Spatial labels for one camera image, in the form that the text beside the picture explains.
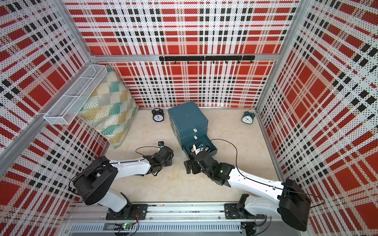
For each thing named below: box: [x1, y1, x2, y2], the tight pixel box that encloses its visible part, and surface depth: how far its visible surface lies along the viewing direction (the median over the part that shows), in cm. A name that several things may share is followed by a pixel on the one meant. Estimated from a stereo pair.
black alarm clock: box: [151, 107, 165, 122], surface depth 111 cm
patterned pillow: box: [77, 64, 139, 148], surface depth 90 cm
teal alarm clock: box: [241, 111, 256, 125], surface depth 110 cm
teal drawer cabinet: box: [167, 100, 218, 160], surface depth 90 cm
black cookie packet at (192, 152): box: [189, 147, 196, 158], surface depth 95 cm
